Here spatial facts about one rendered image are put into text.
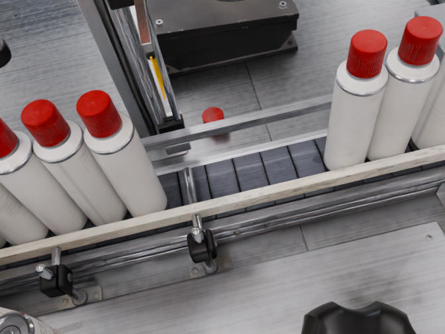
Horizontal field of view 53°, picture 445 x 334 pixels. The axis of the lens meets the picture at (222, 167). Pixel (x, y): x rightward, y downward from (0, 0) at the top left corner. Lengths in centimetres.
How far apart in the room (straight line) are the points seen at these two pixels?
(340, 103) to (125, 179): 24
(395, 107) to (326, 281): 21
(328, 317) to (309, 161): 40
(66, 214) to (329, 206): 33
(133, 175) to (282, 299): 21
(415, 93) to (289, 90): 29
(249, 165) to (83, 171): 22
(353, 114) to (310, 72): 29
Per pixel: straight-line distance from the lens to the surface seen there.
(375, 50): 44
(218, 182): 58
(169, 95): 54
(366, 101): 47
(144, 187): 51
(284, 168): 59
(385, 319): 21
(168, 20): 74
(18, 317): 38
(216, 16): 74
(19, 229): 58
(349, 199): 58
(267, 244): 60
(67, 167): 47
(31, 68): 91
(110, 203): 54
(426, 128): 59
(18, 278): 62
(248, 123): 54
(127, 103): 61
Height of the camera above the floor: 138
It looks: 57 degrees down
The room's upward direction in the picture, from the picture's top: 12 degrees counter-clockwise
